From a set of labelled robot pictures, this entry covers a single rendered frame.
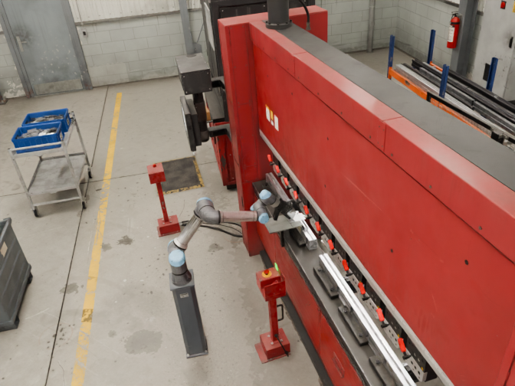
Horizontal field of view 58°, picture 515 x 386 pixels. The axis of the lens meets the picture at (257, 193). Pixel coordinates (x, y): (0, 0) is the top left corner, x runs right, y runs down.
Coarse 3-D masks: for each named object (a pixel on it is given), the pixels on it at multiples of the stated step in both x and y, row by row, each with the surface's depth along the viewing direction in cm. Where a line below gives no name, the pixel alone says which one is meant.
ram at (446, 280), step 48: (288, 96) 311; (288, 144) 335; (336, 144) 250; (336, 192) 266; (384, 192) 210; (384, 240) 221; (432, 240) 181; (480, 240) 153; (384, 288) 233; (432, 288) 189; (480, 288) 159; (432, 336) 197; (480, 336) 165; (480, 384) 171
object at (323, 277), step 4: (316, 268) 326; (316, 272) 323; (320, 272) 322; (324, 272) 322; (320, 276) 318; (324, 276) 318; (320, 280) 317; (324, 280) 315; (328, 280) 315; (324, 284) 312; (328, 284) 312; (332, 284) 311; (324, 288) 313; (328, 288) 309; (328, 292) 306; (332, 292) 306; (336, 292) 305; (332, 296) 303; (336, 296) 304
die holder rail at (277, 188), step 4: (268, 176) 422; (272, 176) 421; (268, 180) 422; (272, 180) 416; (276, 180) 415; (268, 184) 425; (272, 184) 411; (276, 184) 411; (272, 188) 415; (276, 188) 404; (280, 188) 403; (276, 192) 406; (280, 192) 399; (284, 192) 398; (280, 196) 393; (284, 196) 393; (284, 200) 388; (288, 200) 388
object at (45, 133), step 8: (24, 128) 552; (32, 128) 554; (40, 128) 556; (48, 128) 558; (56, 128) 555; (16, 136) 538; (24, 136) 535; (32, 136) 534; (40, 136) 526; (48, 136) 528; (56, 136) 531; (16, 144) 526; (24, 144) 527; (32, 144) 530; (40, 144) 531; (16, 152) 532; (24, 152) 533
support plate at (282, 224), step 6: (282, 216) 364; (270, 222) 359; (276, 222) 358; (282, 222) 357; (288, 222) 357; (294, 222) 356; (300, 222) 356; (270, 228) 352; (276, 228) 352; (282, 228) 351; (288, 228) 351
